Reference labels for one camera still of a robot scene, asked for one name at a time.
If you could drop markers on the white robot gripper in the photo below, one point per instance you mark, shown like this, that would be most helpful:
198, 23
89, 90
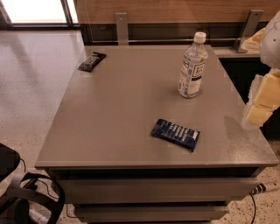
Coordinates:
271, 46

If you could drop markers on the blue rxbar blueberry bar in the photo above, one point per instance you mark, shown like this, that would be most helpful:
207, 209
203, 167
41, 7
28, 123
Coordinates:
176, 134

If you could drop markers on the black rxbar chocolate bar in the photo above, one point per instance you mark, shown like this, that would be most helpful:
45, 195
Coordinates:
92, 61

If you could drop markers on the clear plastic water bottle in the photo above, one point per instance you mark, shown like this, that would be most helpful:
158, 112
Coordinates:
193, 66

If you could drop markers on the white striped tube on floor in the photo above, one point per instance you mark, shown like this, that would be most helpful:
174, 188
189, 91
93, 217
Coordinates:
265, 187

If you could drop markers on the grey upper drawer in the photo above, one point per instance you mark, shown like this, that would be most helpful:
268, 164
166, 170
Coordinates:
156, 190

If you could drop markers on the grey drawer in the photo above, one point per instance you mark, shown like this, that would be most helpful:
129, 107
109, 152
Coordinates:
128, 214
156, 190

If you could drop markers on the grey lower drawer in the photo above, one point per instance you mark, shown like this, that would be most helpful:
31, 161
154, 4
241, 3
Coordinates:
128, 214

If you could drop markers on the black chair seat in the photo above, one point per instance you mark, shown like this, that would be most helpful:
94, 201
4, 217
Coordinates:
9, 161

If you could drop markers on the right metal wall bracket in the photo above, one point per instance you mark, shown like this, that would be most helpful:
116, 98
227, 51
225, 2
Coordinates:
248, 29

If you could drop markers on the metal wall bracket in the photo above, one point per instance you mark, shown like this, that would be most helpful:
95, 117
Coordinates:
122, 28
248, 29

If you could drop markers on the left metal wall bracket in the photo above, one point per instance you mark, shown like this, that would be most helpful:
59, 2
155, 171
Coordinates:
122, 28

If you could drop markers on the black headset with strap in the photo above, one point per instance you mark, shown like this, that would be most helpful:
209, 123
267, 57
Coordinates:
15, 201

